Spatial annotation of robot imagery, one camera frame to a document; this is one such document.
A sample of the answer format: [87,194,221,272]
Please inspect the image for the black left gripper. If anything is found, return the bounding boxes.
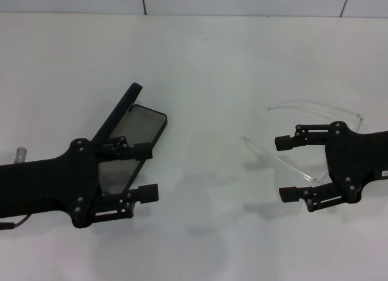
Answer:
[0,138,103,229]

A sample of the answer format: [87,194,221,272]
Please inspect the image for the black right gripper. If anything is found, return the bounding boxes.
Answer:
[274,120,388,214]

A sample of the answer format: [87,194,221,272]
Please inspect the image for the clear white glasses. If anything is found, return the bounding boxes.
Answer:
[240,99,364,186]

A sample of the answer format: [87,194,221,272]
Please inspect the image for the black glasses case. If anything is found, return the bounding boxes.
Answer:
[90,83,169,198]

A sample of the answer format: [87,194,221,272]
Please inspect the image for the silver knurled connector post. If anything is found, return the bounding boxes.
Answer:
[15,146,28,164]

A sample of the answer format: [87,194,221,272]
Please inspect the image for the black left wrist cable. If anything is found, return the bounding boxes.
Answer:
[0,213,30,231]

